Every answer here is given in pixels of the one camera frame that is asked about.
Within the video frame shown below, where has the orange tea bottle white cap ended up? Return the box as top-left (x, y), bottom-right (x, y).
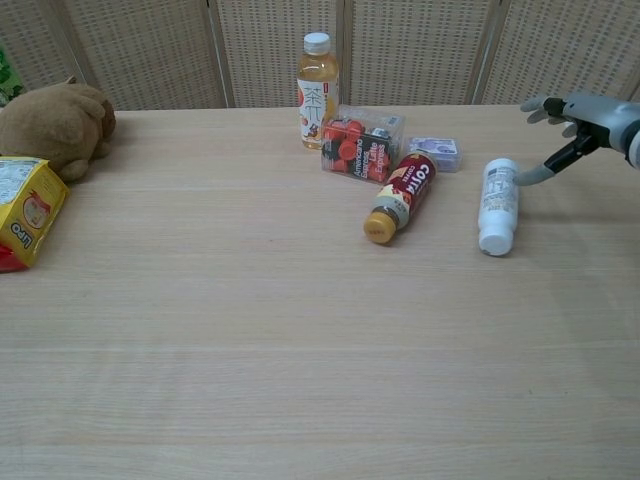
top-left (296, 32), bottom-right (341, 152)

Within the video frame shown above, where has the white plastic bottle printed label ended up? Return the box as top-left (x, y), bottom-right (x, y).
top-left (477, 157), bottom-right (523, 258)

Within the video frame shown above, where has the clear box of coffee capsules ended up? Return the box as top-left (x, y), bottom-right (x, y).
top-left (320, 104), bottom-right (407, 187)

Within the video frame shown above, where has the yellow Lipo snack bag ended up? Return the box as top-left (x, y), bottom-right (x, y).
top-left (0, 155), bottom-right (71, 274)

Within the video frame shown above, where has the green soda bottle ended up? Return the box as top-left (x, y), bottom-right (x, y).
top-left (0, 46), bottom-right (27, 107)

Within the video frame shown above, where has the small purple clear box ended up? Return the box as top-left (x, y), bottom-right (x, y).
top-left (406, 136), bottom-right (464, 175)

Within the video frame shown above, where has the woven bamboo folding screen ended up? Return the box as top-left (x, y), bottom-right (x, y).
top-left (0, 0), bottom-right (640, 112)

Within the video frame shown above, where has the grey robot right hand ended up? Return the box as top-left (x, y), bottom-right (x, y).
top-left (517, 91), bottom-right (629, 189)

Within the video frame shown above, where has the brown plush toy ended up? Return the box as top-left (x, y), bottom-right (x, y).
top-left (0, 75), bottom-right (118, 184)

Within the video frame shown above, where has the red Costa coffee bottle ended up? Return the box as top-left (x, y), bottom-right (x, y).
top-left (362, 151), bottom-right (440, 248)

